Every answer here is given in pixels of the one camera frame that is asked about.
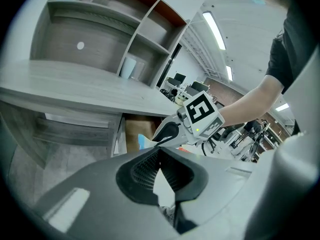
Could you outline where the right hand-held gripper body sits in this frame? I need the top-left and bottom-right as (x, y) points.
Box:
(176, 90), (226, 147)

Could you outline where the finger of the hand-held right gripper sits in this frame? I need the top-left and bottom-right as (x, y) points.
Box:
(151, 130), (194, 148)
(152, 116), (186, 140)

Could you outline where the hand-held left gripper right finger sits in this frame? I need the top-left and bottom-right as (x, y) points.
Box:
(159, 146), (257, 240)

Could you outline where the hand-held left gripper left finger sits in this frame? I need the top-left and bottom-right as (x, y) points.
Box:
(32, 146), (181, 240)

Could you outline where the light blue tissue pack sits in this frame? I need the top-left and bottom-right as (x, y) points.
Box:
(138, 133), (161, 150)

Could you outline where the brown wooden drawer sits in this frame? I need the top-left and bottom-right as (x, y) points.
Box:
(113, 113), (176, 158)

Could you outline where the person's right forearm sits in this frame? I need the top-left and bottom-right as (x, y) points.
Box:
(218, 73), (286, 129)

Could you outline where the black computer monitor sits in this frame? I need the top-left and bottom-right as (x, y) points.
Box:
(191, 81), (210, 93)
(173, 73), (187, 85)

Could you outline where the white office desk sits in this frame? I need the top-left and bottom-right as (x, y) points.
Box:
(163, 80), (201, 103)

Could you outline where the black double door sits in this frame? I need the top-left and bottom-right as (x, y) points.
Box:
(156, 42), (183, 89)

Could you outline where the clear drinking glass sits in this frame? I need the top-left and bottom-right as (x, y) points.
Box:
(134, 61), (149, 81)

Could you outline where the white cup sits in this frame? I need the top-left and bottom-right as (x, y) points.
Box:
(119, 56), (137, 80)

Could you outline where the grey wooden desk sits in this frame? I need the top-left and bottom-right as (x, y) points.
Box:
(0, 59), (181, 170)

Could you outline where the person's black shirt torso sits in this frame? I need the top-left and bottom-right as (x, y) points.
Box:
(264, 0), (320, 95)

